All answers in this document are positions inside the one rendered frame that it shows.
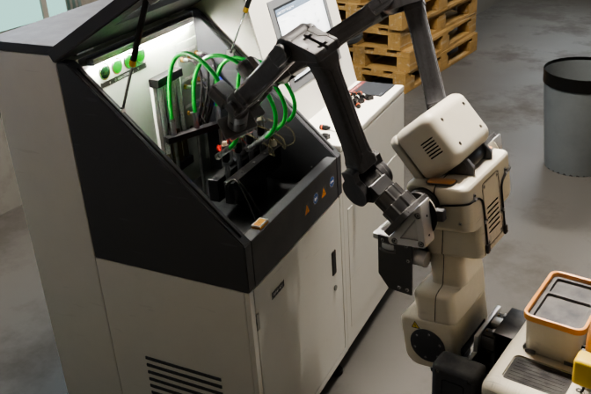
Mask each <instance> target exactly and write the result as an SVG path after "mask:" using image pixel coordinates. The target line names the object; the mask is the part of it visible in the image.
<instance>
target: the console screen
mask: <svg viewBox="0 0 591 394"><path fill-rule="evenodd" d="M266 5H267V8H268V11H269V14H270V18H271V20H272V23H273V27H274V32H275V35H276V39H277V40H278V39H279V38H280V37H282V36H283V35H285V34H286V33H288V32H290V31H291V30H292V29H294V28H295V27H297V26H299V25H300V24H301V23H306V24H309V23H312V24H313V25H315V26H316V27H317V28H318V29H320V30H322V31H324V32H327V31H328V30H330V29H331V28H333V24H332V19H331V15H330V12H329V8H328V4H327V2H326V0H272V1H269V2H267V3H266ZM313 78H314V76H313V74H312V72H311V70H310V68H309V67H308V68H307V69H306V70H305V71H304V72H302V73H301V74H299V75H297V76H296V78H294V79H292V80H291V81H289V83H290V87H291V89H292V91H293V92H295V91H297V90H298V89H300V88H301V87H302V86H304V85H305V84H307V83H308V82H309V81H310V80H311V79H313Z"/></svg>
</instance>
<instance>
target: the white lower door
mask: <svg viewBox="0 0 591 394"><path fill-rule="evenodd" d="M253 298H254V307H255V316H256V325H257V334H258V343H259V358H260V367H261V376H262V385H263V394H315V393H316V391H317V389H318V388H319V386H320V385H321V383H322V382H323V381H324V379H325V378H326V376H327V374H328V373H329V371H330V370H331V368H332V366H333V365H334V363H335V362H336V360H338V358H339V356H340V355H341V353H342V352H343V350H344V349H345V327H344V305H343V284H342V262H341V240H340V219H339V198H337V199H336V200H335V201H334V202H333V204H332V205H331V206H330V207H329V208H328V209H327V210H326V211H325V212H324V213H323V214H322V215H321V216H320V217H319V218H318V219H317V220H316V221H315V222H314V223H313V225H312V226H311V227H310V228H309V229H308V230H307V231H306V232H305V233H304V234H303V236H302V237H301V238H300V239H299V240H298V241H297V242H296V243H295V244H294V245H293V247H292V248H291V249H290V250H289V251H288V252H287V253H286V254H285V255H284V256H283V257H282V259H281V260H280V261H279V262H278V263H277V264H276V265H275V266H274V267H273V269H272V270H271V271H270V272H269V273H268V274H267V275H266V276H265V277H264V278H263V279H262V281H261V282H260V283H259V284H258V285H257V286H256V287H255V288H254V289H253Z"/></svg>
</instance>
